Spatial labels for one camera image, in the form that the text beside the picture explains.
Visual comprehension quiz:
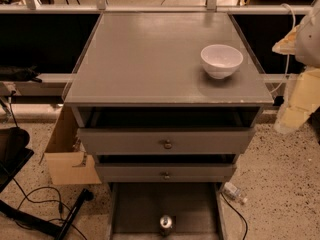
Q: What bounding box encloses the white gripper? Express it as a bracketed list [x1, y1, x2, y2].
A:
[274, 67, 320, 134]

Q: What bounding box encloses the silver redbull can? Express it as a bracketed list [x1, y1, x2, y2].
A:
[159, 215, 173, 236]

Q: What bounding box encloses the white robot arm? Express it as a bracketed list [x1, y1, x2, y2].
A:
[272, 6, 320, 134]

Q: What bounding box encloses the grey drawer cabinet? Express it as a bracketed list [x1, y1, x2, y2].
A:
[63, 11, 275, 185]

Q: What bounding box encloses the grey top drawer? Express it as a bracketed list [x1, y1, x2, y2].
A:
[78, 107, 256, 155]

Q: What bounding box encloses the grey drawer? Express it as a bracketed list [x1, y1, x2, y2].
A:
[106, 183, 227, 240]
[78, 107, 256, 155]
[95, 154, 236, 182]

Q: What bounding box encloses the grey bottom drawer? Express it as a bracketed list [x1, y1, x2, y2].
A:
[106, 183, 227, 240]

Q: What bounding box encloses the grey middle drawer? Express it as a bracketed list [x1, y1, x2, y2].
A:
[95, 154, 236, 182]

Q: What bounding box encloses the white ceramic bowl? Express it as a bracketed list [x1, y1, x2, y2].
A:
[200, 44, 243, 79]

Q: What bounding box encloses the clear plastic bottle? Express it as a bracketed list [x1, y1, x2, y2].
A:
[223, 182, 248, 205]

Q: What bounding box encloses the cardboard box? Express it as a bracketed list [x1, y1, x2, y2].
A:
[44, 106, 101, 185]

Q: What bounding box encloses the black chair seat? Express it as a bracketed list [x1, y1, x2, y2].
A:
[0, 127, 33, 192]

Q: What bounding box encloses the black stand base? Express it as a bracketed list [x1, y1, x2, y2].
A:
[0, 188, 95, 240]

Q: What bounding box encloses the white hanging cable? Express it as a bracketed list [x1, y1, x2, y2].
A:
[269, 3, 298, 95]

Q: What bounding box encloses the black cable by bottle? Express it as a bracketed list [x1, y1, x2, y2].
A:
[221, 193, 249, 240]

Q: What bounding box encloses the black floor cable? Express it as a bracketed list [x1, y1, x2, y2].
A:
[0, 163, 88, 240]

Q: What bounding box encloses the aluminium frame rail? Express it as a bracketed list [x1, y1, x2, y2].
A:
[0, 0, 320, 16]

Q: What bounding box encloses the black cloth on rail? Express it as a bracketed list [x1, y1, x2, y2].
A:
[0, 65, 42, 83]

